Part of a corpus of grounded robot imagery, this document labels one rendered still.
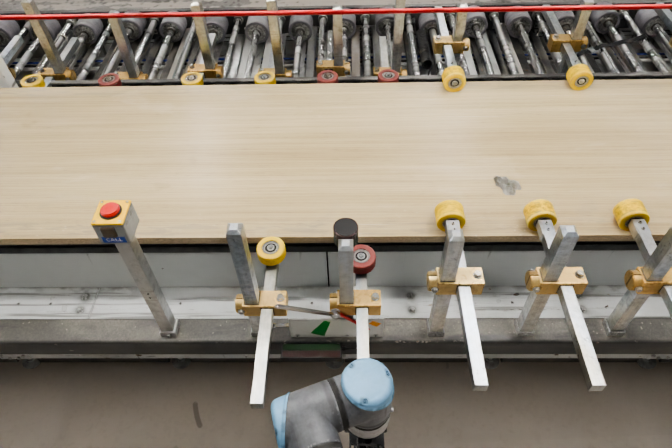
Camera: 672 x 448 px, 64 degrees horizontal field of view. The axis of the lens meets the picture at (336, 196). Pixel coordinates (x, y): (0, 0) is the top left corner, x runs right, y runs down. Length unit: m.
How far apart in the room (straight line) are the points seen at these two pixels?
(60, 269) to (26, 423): 0.83
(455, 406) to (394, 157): 1.04
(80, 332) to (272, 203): 0.67
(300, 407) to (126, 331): 0.85
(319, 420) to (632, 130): 1.48
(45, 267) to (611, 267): 1.75
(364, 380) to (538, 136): 1.18
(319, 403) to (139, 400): 1.50
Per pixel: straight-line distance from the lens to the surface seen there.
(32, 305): 1.99
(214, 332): 1.63
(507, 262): 1.72
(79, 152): 1.98
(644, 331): 1.78
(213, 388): 2.33
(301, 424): 0.96
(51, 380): 2.59
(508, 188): 1.68
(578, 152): 1.89
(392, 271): 1.69
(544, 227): 1.55
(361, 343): 1.38
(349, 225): 1.28
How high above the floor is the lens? 2.09
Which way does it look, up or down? 47 degrees down
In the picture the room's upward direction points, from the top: 2 degrees counter-clockwise
